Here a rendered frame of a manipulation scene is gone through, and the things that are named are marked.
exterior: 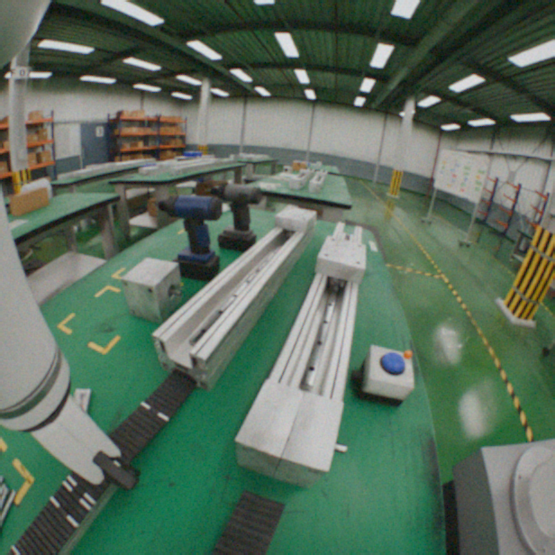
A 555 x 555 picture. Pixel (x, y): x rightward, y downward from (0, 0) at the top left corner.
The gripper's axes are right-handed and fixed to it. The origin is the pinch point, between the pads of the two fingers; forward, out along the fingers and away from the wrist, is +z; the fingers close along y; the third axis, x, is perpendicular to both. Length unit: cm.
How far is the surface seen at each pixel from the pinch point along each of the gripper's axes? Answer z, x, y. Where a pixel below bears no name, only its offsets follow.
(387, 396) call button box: 1.7, 26.6, 32.7
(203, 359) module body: -4.3, 18.4, 4.6
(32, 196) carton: -8, 63, -198
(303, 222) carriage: -8, 75, 4
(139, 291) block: -3.5, 26.9, -17.1
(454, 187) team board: -28, 570, 238
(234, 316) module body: -4.6, 28.5, 4.4
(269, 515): 0.7, 4.0, 20.2
